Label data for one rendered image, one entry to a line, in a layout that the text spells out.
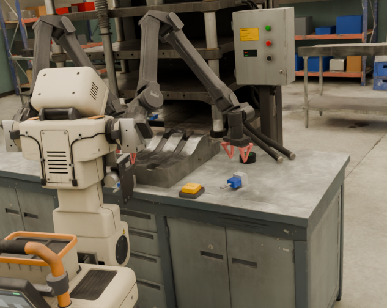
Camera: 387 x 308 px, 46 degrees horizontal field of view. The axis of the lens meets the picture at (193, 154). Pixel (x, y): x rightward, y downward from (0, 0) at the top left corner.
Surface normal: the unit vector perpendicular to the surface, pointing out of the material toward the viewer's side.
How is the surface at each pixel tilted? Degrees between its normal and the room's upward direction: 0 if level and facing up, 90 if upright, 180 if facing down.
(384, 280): 0
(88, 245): 82
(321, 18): 90
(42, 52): 61
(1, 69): 90
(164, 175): 90
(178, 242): 90
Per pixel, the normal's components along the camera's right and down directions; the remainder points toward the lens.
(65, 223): -0.28, 0.20
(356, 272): -0.09, -0.94
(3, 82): 0.82, 0.12
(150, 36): 0.55, -0.36
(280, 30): -0.49, 0.32
